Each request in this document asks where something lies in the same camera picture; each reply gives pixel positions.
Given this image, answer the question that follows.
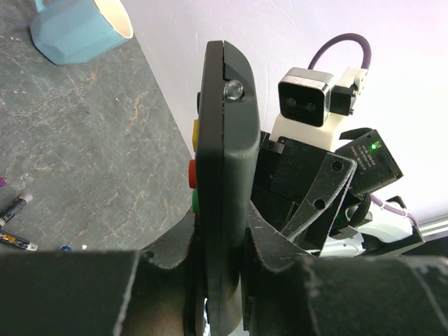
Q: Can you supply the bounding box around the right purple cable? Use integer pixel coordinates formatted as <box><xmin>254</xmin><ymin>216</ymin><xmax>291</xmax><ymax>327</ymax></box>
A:
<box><xmin>307</xmin><ymin>33</ymin><xmax>421</xmax><ymax>228</ymax></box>

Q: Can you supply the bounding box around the black remote control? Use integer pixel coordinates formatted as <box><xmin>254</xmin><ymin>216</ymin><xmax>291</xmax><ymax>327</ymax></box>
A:
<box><xmin>195</xmin><ymin>41</ymin><xmax>260</xmax><ymax>335</ymax></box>

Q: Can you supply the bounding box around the light blue mug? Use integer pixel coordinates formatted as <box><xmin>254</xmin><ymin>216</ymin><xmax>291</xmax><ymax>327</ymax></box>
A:
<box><xmin>30</xmin><ymin>0</ymin><xmax>134</xmax><ymax>65</ymax></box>

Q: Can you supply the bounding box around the black gold battery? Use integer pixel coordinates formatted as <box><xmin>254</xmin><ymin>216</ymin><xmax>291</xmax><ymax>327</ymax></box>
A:
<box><xmin>0</xmin><ymin>230</ymin><xmax>39</xmax><ymax>251</ymax></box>

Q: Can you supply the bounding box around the black white-tipped battery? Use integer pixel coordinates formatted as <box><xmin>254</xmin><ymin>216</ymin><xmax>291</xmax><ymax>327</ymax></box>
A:
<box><xmin>0</xmin><ymin>194</ymin><xmax>33</xmax><ymax>228</ymax></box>

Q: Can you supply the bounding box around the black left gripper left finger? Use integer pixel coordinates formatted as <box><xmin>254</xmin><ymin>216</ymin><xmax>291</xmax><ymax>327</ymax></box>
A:
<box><xmin>1</xmin><ymin>211</ymin><xmax>204</xmax><ymax>335</ymax></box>

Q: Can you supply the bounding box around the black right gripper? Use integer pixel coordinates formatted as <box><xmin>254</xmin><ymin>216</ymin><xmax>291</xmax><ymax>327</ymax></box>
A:
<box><xmin>251</xmin><ymin>132</ymin><xmax>357</xmax><ymax>256</ymax></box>

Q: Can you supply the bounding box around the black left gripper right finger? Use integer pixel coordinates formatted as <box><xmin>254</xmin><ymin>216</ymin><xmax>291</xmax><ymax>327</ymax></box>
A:
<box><xmin>241</xmin><ymin>207</ymin><xmax>447</xmax><ymax>335</ymax></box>

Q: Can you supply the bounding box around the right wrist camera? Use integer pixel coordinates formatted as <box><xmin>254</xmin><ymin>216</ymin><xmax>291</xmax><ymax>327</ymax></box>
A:
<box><xmin>269</xmin><ymin>67</ymin><xmax>368</xmax><ymax>151</ymax></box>

